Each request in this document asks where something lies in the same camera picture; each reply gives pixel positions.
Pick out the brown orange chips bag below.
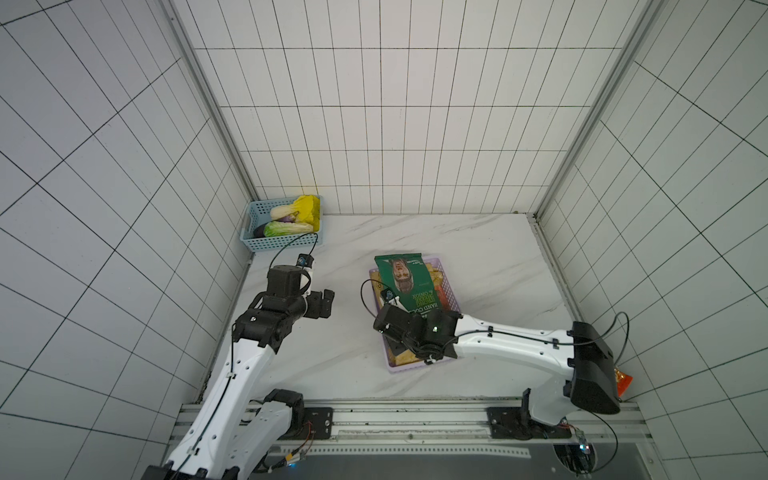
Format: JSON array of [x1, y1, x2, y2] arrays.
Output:
[[371, 263, 463, 368]]

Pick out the green REAL chips bag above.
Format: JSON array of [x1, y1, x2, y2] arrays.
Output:
[[374, 253, 442, 316]]

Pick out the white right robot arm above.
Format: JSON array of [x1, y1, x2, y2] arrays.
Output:
[[373, 304, 621, 426]]

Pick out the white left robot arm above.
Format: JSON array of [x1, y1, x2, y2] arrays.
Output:
[[143, 254, 335, 479]]

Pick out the purple plastic basket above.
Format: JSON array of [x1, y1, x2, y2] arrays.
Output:
[[367, 256, 477, 374]]

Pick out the blue plastic basket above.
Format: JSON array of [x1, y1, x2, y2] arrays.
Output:
[[240, 196, 323, 253]]

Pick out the yellow snack bag in basket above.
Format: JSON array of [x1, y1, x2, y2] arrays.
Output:
[[292, 195, 321, 232]]

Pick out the toy eggplant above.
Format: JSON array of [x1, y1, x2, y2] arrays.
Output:
[[253, 224, 267, 238]]

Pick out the small red snack bag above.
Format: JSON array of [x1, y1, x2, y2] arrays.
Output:
[[614, 368, 634, 397]]

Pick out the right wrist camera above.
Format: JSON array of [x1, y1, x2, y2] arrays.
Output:
[[381, 288, 399, 305]]

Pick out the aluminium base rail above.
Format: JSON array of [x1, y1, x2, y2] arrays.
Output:
[[161, 398, 652, 460]]

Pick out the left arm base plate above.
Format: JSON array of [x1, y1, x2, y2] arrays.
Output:
[[280, 407, 334, 441]]

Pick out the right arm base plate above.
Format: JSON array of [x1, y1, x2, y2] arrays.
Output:
[[486, 407, 572, 441]]

